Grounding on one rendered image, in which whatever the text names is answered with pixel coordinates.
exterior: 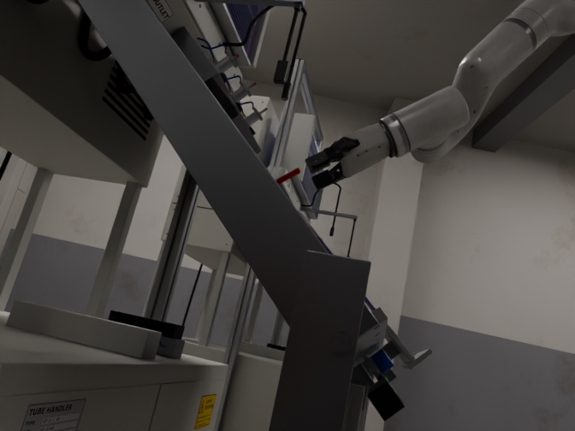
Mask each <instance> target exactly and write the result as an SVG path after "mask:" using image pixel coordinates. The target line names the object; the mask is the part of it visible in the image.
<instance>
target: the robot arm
mask: <svg viewBox="0 0 575 431"><path fill-rule="evenodd" d="M573 33H575V0H525V1H524V2H523V3H521V4H520V5H519V6H518V7H517V8H516V9H515V10H514V11H513V12H512V13H511V14H510V15H509V16H508V17H507V18H506V19H505V20H503V21H502V22H501V23H500V24H499V25H498V26H497V27H496V28H495V29H493V30H492V31H491V32H490V33H489V34H488V35H487V36H486V37H485V38H484V39H483V40H482V41H481V42H480V43H478V44H477V45H476V46H475V47H474V48H473V49H472V50H471V51H470V52H469V53H468V54H467V55H466V56H465V57H464V58H463V60H462V61H461V63H460V64H459V67H458V69H457V72H456V75H455V78H454V81H453V84H452V86H447V87H445V88H443V89H441V90H440V91H438V92H435V93H433V94H431V95H429V96H428V97H425V98H423V99H420V100H418V101H417V102H415V103H412V104H410V105H408V106H406V107H405V108H403V109H400V110H398V111H396V112H394V113H392V114H390V115H387V116H385V117H383V118H382V119H380V120H379V122H378V123H377V124H374V125H370V126H368V127H364V128H361V129H359V130H357V131H355V132H352V133H349V134H347V135H345V136H343V137H341V138H338V139H336V140H335V141H334V143H333V144H332V145H331V146H330V147H327V148H325V149H324V150H323V151H321V152H319V153H317V154H315V155H313V156H310V157H308V158H306V160H305V162H306V164H307V166H308V168H309V169H310V171H311V173H312V174H314V173H316V172H317V171H319V170H321V169H323V168H327V167H328V166H330V162H338V163H337V164H336V165H335V166H334V167H333V168H332V169H331V170H330V171H329V170H328V169H327V170H325V171H323V172H322V173H320V174H316V175H314V176H312V177H311V179H312V181H313V183H314V185H315V187H316V188H317V190H321V189H323V188H324V187H326V186H329V185H331V184H333V183H336V182H338V181H339V180H344V179H345V178H348V177H351V176H353V175H355V174H357V173H359V172H361V171H363V170H365V169H367V168H369V167H371V166H373V165H374V164H376V163H378V162H380V161H381V160H383V159H384V158H386V157H388V156H389V157H390V158H393V157H394V156H395V157H400V156H404V155H405V154H406V153H408V152H411V153H412V156H413V157H414V158H415V159H416V160H417V161H419V162H422V163H429V162H434V161H436V160H438V159H440V158H441V157H443V156H444V155H446V154H447V153H448V152H449V151H450V150H451V149H453V148H454V147H455V146H456V145H457V144H458V143H459V142H460V141H461V140H462V139H463V138H464V137H465V136H466V135H467V133H468V132H469V131H470V130H471V128H472V127H473V126H474V125H475V123H476V122H477V120H478V118H479V117H480V115H481V114H482V113H483V110H484V108H485V106H486V104H487V102H488V101H489V98H490V96H491V94H492V93H493V91H494V89H495V88H496V87H497V86H498V84H499V83H500V82H501V81H502V80H504V79H505V78H506V77H507V76H508V75H509V74H510V73H511V72H512V71H513V70H514V69H515V68H516V67H517V66H518V65H519V64H520V63H522V62H523V61H524V60H525V59H526V58H527V57H528V56H529V55H530V54H532V53H533V52H534V51H535V50H536V49H537V48H538V47H539V46H540V45H541V44H542V43H543V42H544V41H546V40H547V39H548V38H549V37H554V36H564V35H568V34H573ZM338 169H339V170H340V171H336V170H338Z"/></svg>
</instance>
